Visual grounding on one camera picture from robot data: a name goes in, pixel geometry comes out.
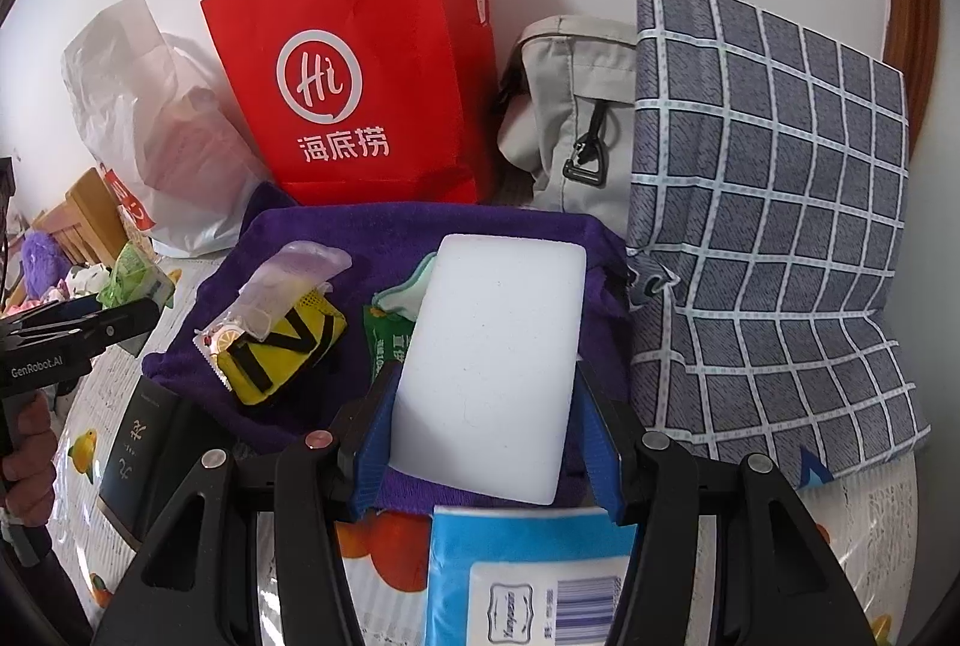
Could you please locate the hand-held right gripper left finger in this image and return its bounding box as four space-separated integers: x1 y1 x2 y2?
94 361 406 646

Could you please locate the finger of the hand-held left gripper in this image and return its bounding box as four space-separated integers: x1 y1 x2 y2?
22 293 102 327
15 299 162 359

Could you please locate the blue tissue pack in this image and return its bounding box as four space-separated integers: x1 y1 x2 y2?
424 503 638 646

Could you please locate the white plastic shopping bag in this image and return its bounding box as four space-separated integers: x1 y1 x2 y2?
61 0 275 257

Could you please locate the fruit print clear packet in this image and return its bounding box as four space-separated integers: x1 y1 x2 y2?
193 239 353 392

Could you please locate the checkered grey cloth bag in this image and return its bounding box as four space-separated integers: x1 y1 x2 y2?
622 0 932 489

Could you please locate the red paper bag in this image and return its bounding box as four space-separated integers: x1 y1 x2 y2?
199 0 500 208

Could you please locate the white sponge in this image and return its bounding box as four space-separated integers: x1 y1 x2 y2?
382 232 588 507

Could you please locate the purple towel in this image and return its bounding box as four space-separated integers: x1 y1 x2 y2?
141 181 638 516

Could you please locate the yellow pouch with black straps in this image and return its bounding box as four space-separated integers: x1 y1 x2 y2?
212 286 347 408

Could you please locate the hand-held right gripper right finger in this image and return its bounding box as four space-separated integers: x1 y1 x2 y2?
574 361 875 646

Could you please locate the wooden headboard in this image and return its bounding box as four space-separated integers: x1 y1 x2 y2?
30 166 128 265

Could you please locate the person's left forearm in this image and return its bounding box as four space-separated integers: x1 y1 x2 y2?
0 515 92 646

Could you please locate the person's left hand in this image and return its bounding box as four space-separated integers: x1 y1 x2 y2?
0 402 58 527

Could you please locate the light green tissue packet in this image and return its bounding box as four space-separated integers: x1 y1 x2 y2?
97 241 177 313

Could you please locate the fruit print tablecloth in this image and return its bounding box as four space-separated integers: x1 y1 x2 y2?
45 256 920 646

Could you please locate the dark wooden box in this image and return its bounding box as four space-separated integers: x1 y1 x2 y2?
96 382 226 553

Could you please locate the green snack packet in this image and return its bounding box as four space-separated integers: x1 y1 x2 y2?
362 303 413 384

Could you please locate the grey backpack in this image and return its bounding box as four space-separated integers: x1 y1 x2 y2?
495 14 638 235

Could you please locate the purple plush toy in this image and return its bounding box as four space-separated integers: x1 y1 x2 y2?
19 232 65 302

